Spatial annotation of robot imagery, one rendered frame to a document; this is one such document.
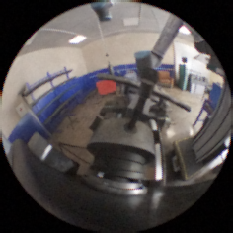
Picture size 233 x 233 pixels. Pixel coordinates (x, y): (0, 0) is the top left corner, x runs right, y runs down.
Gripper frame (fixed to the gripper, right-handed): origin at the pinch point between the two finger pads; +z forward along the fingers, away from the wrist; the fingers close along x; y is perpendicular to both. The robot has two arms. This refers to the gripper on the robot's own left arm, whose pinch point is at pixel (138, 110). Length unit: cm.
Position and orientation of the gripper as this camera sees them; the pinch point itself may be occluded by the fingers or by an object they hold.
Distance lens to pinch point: 17.1
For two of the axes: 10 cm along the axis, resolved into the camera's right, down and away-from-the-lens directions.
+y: -1.1, 6.9, 7.1
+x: -9.0, -3.8, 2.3
